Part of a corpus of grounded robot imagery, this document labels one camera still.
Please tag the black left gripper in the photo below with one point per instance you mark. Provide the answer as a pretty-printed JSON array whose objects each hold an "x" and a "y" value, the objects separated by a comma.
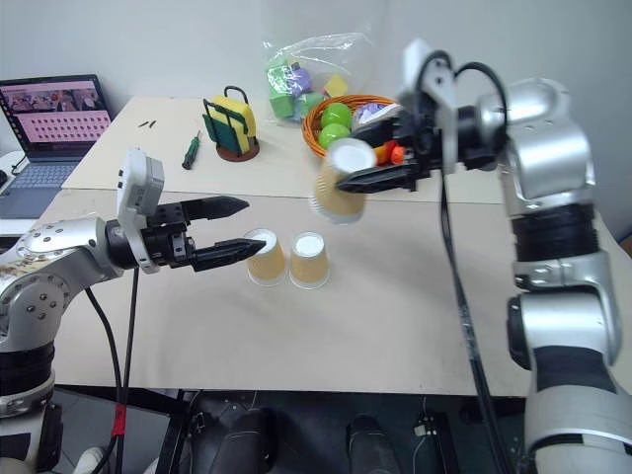
[{"x": 168, "y": 242}]

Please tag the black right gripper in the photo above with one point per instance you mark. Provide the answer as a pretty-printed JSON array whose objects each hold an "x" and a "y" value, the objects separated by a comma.
[{"x": 419, "y": 143}]

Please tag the tan paper cup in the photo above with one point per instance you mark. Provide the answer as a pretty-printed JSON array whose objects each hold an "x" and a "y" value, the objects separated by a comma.
[
  {"x": 269, "y": 266},
  {"x": 340, "y": 202},
  {"x": 308, "y": 269}
]

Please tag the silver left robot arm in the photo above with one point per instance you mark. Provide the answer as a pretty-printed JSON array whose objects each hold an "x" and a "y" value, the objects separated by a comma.
[{"x": 49, "y": 247}]

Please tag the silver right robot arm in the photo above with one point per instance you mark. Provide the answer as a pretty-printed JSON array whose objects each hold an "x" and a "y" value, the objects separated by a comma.
[{"x": 548, "y": 148}]

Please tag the orange red toy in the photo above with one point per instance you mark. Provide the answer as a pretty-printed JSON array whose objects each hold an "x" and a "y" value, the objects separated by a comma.
[{"x": 387, "y": 152}]

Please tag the purple white toy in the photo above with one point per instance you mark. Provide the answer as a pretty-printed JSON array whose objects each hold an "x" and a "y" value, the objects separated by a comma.
[{"x": 370, "y": 112}]

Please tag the green plastic ball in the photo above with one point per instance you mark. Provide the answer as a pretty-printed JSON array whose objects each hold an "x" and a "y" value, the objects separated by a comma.
[
  {"x": 333, "y": 135},
  {"x": 337, "y": 114}
]

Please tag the yellow foam block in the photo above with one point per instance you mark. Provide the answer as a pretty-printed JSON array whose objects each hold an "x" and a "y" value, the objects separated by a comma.
[{"x": 336, "y": 86}]

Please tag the purple foam block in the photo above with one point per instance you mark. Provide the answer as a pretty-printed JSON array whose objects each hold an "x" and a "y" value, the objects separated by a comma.
[{"x": 301, "y": 81}]

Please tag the green foam cube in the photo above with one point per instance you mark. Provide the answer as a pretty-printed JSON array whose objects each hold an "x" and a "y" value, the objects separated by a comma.
[{"x": 282, "y": 104}]

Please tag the yellow green sponge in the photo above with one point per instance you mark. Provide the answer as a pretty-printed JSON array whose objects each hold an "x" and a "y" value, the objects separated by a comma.
[{"x": 243, "y": 118}]

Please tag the clear plastic bag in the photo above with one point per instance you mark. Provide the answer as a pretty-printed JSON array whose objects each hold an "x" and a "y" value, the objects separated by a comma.
[{"x": 316, "y": 54}]

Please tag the green foam block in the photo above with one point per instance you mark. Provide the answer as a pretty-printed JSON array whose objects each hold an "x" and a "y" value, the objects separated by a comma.
[{"x": 279, "y": 79}]

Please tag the open laptop computer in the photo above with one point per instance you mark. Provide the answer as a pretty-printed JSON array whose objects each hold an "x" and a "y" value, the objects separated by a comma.
[{"x": 49, "y": 123}]

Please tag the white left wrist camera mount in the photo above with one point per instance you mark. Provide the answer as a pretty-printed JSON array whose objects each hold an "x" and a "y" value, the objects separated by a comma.
[{"x": 140, "y": 178}]

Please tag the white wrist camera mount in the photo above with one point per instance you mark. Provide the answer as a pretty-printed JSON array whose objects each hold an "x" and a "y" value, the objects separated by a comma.
[
  {"x": 140, "y": 178},
  {"x": 415, "y": 59}
]

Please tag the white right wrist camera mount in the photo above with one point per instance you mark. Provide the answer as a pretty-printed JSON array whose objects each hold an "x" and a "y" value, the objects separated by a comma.
[{"x": 415, "y": 59}]

